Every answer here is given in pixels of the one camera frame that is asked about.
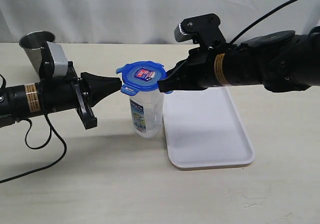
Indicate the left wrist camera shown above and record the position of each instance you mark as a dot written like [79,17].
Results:
[54,62]

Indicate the white backdrop curtain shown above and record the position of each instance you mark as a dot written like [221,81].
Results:
[122,21]

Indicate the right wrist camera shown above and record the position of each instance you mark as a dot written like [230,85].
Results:
[203,30]

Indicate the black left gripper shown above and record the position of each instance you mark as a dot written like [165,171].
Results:
[89,90]

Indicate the stainless steel cup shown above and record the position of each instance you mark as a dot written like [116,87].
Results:
[31,44]

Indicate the white rectangular plastic tray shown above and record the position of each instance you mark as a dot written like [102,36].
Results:
[203,130]

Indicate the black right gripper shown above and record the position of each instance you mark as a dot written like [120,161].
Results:
[196,73]

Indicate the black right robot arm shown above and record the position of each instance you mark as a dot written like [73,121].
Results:
[281,62]

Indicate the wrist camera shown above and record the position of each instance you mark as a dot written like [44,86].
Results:
[203,30]
[54,62]

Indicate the blue plastic lid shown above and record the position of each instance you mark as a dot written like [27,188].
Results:
[141,76]

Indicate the clear plastic container with label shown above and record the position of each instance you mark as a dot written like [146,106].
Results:
[147,112]

